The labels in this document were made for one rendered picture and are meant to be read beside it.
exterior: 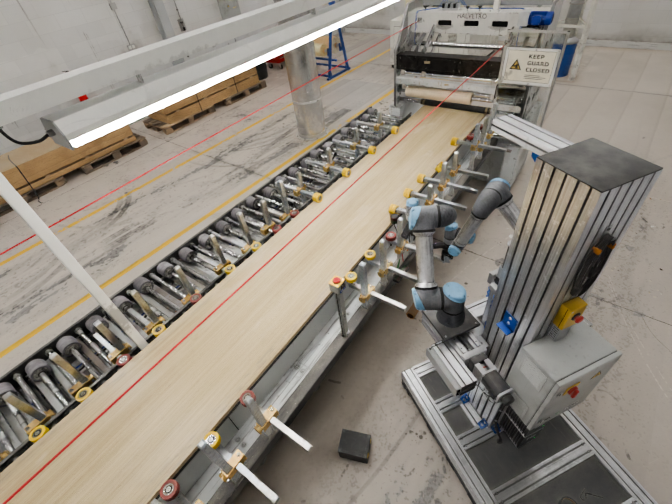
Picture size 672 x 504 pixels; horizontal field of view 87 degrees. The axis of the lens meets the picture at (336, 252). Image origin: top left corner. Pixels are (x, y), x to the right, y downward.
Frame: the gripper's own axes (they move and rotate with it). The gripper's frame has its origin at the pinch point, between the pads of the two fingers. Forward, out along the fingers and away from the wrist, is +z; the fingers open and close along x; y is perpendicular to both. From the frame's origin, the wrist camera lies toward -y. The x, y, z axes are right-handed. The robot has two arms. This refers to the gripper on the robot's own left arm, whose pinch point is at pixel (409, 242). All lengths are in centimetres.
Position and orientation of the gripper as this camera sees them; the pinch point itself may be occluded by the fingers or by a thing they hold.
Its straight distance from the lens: 251.5
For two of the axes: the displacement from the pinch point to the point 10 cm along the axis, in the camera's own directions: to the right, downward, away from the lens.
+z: 1.3, 6.9, 7.1
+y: 5.8, -6.3, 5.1
